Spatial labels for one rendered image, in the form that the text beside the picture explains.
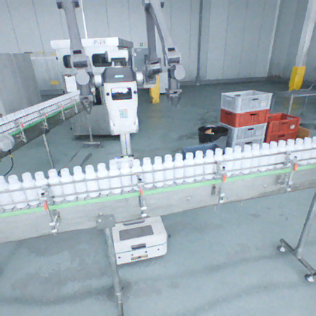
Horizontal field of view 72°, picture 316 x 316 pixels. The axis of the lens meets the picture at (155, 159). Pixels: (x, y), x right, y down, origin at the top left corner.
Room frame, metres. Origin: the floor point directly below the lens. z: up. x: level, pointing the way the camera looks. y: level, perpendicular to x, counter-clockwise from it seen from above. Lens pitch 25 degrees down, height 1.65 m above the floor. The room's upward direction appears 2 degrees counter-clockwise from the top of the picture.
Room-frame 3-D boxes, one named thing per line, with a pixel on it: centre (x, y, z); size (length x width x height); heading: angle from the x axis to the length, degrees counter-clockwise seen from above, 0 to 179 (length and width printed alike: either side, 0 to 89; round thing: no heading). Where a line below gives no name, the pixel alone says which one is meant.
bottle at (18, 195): (0.90, 0.68, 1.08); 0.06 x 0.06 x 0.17
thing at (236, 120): (3.35, -1.40, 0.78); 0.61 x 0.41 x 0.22; 109
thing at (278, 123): (3.59, -2.06, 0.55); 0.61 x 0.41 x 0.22; 105
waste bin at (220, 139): (3.13, -0.88, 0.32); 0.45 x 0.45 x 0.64
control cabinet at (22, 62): (6.95, 3.93, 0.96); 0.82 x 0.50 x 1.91; 174
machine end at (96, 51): (5.41, 1.17, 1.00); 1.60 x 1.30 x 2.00; 174
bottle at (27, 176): (0.92, 0.62, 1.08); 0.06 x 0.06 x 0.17
